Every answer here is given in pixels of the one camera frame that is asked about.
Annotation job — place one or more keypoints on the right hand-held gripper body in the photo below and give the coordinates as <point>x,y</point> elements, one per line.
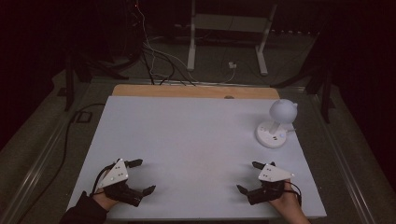
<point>274,174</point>

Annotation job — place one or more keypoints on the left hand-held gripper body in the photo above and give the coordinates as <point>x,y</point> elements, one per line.
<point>116,175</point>

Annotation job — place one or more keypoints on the person's left hand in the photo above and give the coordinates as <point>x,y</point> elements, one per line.
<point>104,200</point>

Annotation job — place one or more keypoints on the person's right hand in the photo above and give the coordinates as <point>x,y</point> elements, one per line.
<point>288,199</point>

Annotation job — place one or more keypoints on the white round desk lamp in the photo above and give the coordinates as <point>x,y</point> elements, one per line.
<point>274,137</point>

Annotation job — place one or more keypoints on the black floor box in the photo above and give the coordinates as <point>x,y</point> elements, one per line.
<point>83,117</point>

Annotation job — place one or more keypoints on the black stand legs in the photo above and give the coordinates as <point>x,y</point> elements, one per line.
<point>69,87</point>
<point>325,96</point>

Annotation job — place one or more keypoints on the white plug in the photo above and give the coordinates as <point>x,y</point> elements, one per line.
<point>232,65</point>

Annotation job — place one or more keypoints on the white metal stand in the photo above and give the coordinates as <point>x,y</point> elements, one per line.
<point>191,46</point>

